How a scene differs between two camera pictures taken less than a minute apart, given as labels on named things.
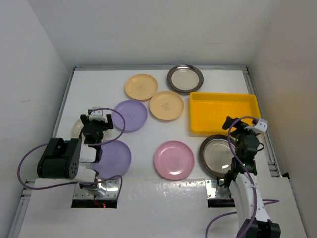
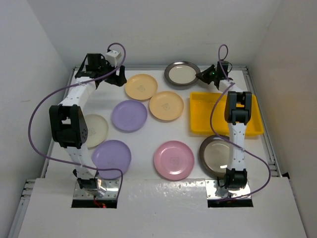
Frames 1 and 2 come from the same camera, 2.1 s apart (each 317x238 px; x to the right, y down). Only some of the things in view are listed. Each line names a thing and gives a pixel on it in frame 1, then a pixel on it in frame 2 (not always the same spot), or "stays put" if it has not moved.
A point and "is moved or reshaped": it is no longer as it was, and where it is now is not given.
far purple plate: x=134 y=113 stays put
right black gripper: x=240 y=128 -> x=204 y=76
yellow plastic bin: x=209 y=111 stays put
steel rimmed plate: x=215 y=155 stays put
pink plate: x=174 y=160 stays put
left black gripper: x=106 y=125 -> x=118 y=80
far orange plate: x=141 y=87 stays put
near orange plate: x=166 y=105 stays put
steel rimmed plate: x=184 y=79 is moved or reshaped
